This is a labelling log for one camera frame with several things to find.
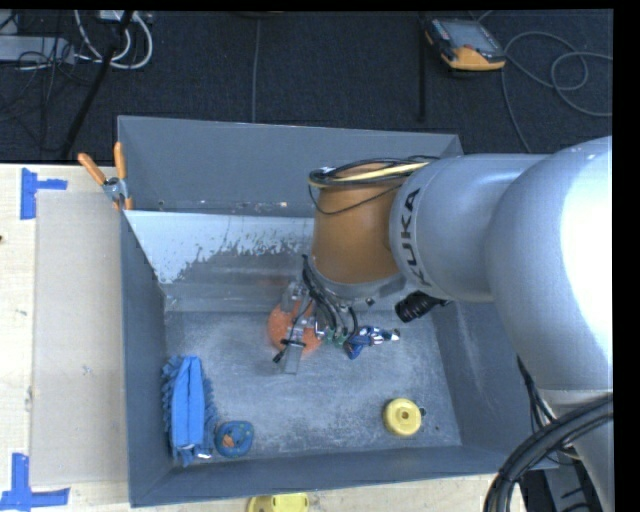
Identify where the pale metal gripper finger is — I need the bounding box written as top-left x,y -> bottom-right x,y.
281,281 -> 303,316
282,324 -> 308,376

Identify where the black cylinder on white bracket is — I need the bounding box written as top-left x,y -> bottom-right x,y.
393,289 -> 441,324

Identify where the pale wood flat board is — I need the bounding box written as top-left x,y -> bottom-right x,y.
28,189 -> 127,489

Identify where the yellow round disc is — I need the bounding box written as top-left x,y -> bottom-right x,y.
381,397 -> 427,438

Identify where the blue toy figure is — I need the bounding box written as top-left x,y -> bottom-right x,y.
343,324 -> 402,361

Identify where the blue toy ring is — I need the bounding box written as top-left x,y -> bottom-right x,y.
213,420 -> 256,459

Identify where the orange ball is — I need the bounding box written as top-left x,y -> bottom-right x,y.
266,299 -> 324,357

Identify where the grey metal bin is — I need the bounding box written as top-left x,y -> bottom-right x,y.
115,114 -> 559,509

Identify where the blue fringed cloth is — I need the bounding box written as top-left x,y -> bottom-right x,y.
159,353 -> 220,469

